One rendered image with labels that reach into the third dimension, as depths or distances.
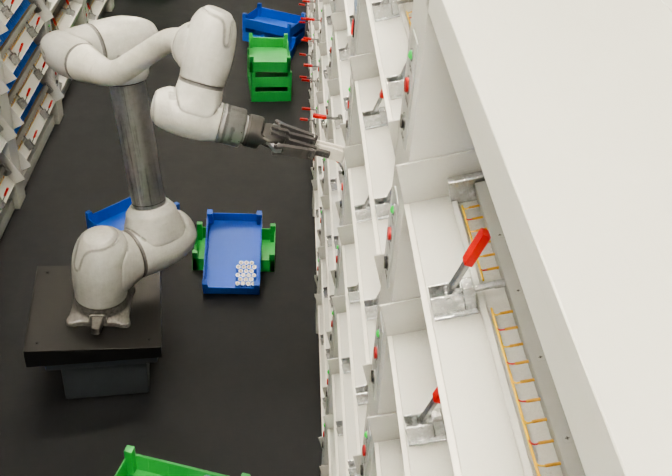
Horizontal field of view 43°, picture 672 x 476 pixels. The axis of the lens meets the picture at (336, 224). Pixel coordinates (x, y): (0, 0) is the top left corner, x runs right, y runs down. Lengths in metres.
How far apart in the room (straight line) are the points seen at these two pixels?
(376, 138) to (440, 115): 0.56
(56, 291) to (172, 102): 1.02
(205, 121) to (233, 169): 1.88
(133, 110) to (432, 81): 1.69
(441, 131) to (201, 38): 1.07
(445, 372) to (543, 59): 0.27
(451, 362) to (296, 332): 2.22
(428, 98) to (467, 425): 0.34
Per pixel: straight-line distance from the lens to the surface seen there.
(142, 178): 2.54
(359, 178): 1.68
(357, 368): 1.55
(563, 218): 0.48
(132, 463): 2.12
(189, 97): 1.91
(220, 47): 1.90
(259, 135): 1.94
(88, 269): 2.51
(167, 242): 2.59
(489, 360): 0.74
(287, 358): 2.85
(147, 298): 2.71
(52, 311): 2.69
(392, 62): 1.24
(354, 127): 1.68
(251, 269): 3.06
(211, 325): 2.97
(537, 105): 0.60
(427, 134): 0.89
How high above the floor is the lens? 1.98
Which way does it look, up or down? 35 degrees down
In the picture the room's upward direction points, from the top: 4 degrees clockwise
